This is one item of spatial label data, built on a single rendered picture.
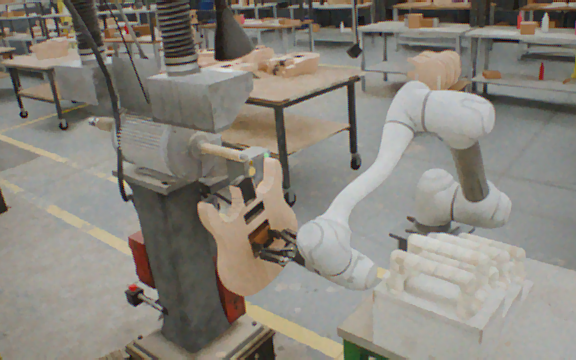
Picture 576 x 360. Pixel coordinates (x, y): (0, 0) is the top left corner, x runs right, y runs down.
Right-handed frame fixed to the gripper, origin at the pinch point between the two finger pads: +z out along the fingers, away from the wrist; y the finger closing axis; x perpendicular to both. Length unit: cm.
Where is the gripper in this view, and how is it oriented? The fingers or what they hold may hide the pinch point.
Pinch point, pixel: (262, 238)
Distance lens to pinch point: 162.9
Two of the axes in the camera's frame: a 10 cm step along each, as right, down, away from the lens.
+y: 6.0, -5.1, 6.2
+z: -7.8, -1.9, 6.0
